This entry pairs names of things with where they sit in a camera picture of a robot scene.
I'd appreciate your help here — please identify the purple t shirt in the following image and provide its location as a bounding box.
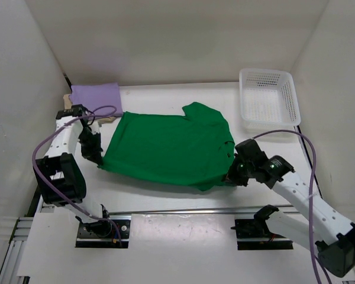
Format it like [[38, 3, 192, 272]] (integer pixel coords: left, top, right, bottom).
[[69, 83, 123, 117]]

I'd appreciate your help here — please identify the beige t shirt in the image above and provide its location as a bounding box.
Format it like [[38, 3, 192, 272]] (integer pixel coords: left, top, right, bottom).
[[62, 93, 119, 125]]

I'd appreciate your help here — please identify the green t shirt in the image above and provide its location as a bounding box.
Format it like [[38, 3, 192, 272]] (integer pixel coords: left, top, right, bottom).
[[100, 102, 235, 192]]

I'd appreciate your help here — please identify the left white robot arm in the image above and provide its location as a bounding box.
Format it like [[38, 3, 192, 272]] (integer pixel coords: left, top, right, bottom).
[[32, 104, 111, 231]]

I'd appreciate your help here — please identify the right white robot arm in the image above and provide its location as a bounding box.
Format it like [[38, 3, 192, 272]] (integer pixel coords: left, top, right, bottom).
[[227, 139, 355, 277]]

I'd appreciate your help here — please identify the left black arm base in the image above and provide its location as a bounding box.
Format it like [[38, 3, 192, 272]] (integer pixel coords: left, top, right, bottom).
[[75, 215, 131, 249]]

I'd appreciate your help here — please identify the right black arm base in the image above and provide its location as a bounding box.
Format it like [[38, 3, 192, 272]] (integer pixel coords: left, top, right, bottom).
[[231, 219, 293, 251]]

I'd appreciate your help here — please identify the white plastic basket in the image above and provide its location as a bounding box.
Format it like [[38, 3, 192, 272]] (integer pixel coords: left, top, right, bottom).
[[239, 68, 301, 131]]

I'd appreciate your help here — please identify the front aluminium table rail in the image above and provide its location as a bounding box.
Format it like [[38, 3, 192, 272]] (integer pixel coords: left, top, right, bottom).
[[108, 204, 325, 217]]

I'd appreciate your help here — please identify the aluminium frame rail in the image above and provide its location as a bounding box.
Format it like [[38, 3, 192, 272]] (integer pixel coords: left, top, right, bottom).
[[0, 192, 51, 283]]

